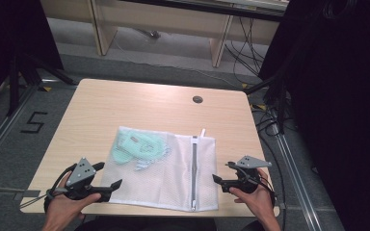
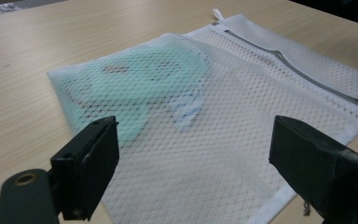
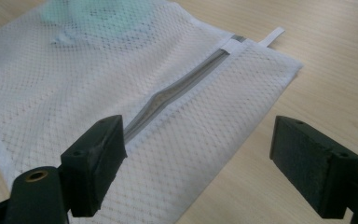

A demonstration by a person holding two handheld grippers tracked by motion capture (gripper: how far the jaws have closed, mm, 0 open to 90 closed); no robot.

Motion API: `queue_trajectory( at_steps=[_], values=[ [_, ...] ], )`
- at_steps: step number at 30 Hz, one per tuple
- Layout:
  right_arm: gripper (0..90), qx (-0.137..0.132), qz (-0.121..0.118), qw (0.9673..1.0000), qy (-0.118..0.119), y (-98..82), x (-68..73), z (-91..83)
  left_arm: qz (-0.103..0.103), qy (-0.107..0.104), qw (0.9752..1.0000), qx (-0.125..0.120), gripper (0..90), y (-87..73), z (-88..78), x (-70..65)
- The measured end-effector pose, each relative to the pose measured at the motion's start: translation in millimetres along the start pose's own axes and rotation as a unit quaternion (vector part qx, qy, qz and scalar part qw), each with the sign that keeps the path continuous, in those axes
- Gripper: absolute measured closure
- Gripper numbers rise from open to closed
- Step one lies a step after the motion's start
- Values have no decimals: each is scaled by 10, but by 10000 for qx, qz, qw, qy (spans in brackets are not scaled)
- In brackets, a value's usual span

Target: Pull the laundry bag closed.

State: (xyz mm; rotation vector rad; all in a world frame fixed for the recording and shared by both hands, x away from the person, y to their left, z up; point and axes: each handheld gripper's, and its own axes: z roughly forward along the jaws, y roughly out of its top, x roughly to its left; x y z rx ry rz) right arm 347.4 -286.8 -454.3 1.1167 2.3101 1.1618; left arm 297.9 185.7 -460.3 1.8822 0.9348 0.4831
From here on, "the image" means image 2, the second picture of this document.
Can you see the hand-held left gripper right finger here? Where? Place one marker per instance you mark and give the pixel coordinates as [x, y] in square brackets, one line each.
[307, 161]

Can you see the white mesh laundry bag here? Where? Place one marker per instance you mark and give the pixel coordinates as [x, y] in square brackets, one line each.
[230, 130]

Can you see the light green garment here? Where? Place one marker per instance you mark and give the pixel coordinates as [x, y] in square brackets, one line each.
[136, 84]

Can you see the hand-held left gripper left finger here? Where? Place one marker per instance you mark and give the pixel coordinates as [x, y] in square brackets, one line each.
[85, 168]

